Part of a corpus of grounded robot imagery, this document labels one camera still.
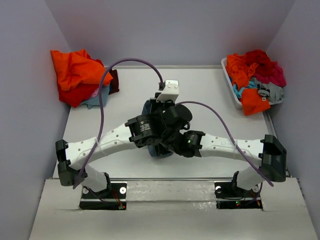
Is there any blue-grey t shirt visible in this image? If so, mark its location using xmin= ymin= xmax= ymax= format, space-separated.
xmin=141 ymin=99 xmax=176 ymax=160

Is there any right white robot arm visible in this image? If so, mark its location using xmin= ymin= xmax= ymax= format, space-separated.
xmin=147 ymin=130 xmax=287 ymax=196

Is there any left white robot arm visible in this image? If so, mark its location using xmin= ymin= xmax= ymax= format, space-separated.
xmin=55 ymin=99 xmax=193 ymax=198

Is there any white perforated plastic basket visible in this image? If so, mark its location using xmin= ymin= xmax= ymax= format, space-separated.
xmin=220 ymin=57 xmax=243 ymax=110

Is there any cyan crumpled t shirt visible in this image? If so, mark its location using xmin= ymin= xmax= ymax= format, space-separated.
xmin=232 ymin=83 xmax=247 ymax=99

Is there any dark maroon folded t shirt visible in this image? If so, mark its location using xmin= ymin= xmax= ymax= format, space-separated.
xmin=109 ymin=69 xmax=120 ymax=95

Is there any orange crumpled t shirt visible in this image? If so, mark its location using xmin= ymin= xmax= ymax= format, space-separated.
xmin=226 ymin=53 xmax=271 ymax=116

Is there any light blue folded t shirt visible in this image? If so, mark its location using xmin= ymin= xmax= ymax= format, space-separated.
xmin=80 ymin=85 xmax=110 ymax=109

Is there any pink folded t shirt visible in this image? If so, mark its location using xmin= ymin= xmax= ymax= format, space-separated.
xmin=91 ymin=88 xmax=99 ymax=98

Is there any red folded t shirt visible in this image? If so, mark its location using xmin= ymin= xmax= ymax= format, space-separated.
xmin=57 ymin=83 xmax=99 ymax=108

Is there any red crumpled t shirt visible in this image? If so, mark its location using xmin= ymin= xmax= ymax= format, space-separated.
xmin=245 ymin=49 xmax=275 ymax=77

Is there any grey crumpled t shirt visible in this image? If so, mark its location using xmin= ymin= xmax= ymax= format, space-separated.
xmin=250 ymin=77 xmax=284 ymax=104

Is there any magenta crumpled t shirt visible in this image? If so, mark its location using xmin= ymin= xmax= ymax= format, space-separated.
xmin=259 ymin=61 xmax=287 ymax=88

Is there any orange folded t shirt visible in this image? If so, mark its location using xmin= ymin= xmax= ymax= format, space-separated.
xmin=50 ymin=49 xmax=105 ymax=92

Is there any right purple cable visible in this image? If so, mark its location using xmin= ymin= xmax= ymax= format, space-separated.
xmin=174 ymin=100 xmax=275 ymax=207

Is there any purple cable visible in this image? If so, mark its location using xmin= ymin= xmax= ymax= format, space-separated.
xmin=72 ymin=57 xmax=165 ymax=203
xmin=174 ymin=100 xmax=275 ymax=207

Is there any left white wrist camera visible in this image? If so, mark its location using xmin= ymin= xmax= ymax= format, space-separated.
xmin=156 ymin=79 xmax=179 ymax=103

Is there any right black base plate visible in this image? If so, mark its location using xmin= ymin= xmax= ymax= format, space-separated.
xmin=214 ymin=181 xmax=263 ymax=210

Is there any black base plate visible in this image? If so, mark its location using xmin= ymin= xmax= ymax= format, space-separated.
xmin=214 ymin=181 xmax=263 ymax=210
xmin=79 ymin=181 xmax=127 ymax=211

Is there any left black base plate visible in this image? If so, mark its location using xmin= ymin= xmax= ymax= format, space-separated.
xmin=79 ymin=181 xmax=127 ymax=211

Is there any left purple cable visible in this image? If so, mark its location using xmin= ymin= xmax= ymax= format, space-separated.
xmin=72 ymin=57 xmax=165 ymax=203

